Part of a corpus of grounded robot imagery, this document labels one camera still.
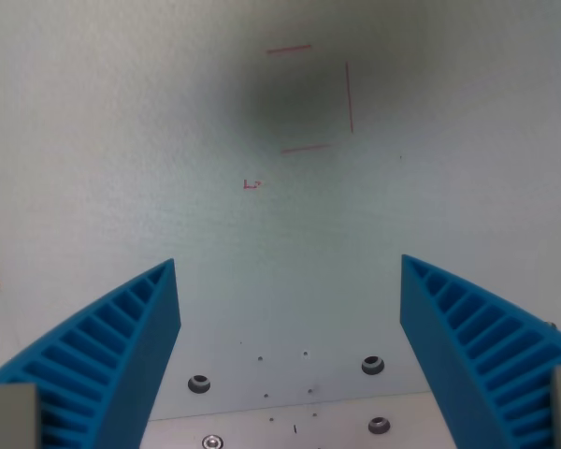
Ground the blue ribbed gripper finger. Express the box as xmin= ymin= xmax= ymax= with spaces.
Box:
xmin=399 ymin=253 xmax=561 ymax=449
xmin=0 ymin=258 xmax=182 ymax=449

